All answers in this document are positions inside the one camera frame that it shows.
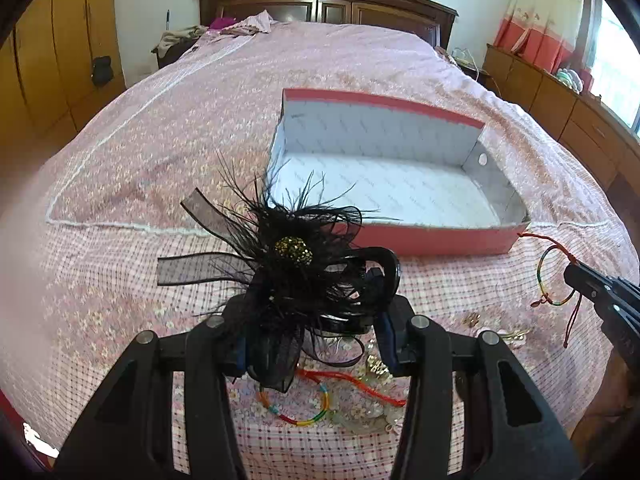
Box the yellow wooden wardrobe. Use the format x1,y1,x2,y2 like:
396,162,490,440
1,0,125,166

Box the red white curtain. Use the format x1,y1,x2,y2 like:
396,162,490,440
494,0,584,73

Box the rainbow bracelet with red cord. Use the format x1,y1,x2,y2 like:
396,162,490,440
516,231,586,349

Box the red cardboard box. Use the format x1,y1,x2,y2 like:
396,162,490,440
268,89,529,257

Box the rainbow beaded red cord necklace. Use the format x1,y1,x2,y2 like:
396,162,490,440
256,366,407,428

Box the pink floral bedspread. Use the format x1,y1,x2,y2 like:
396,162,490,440
1,23,639,479

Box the pink pillow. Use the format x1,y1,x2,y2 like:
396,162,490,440
208,8,276,37

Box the wooden low cabinet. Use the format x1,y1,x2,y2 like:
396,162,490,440
483,46,639,216

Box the pile of clothes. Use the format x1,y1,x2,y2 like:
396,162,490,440
152,25,207,58

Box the black bag on wardrobe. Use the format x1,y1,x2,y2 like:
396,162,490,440
91,55,114,88

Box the dark wooden headboard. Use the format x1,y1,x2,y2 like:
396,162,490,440
198,0,458,48

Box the black feather hair accessory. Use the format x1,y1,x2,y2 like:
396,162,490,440
156,162,400,392

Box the gold jewelry pieces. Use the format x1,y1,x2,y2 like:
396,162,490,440
463,312,533,349

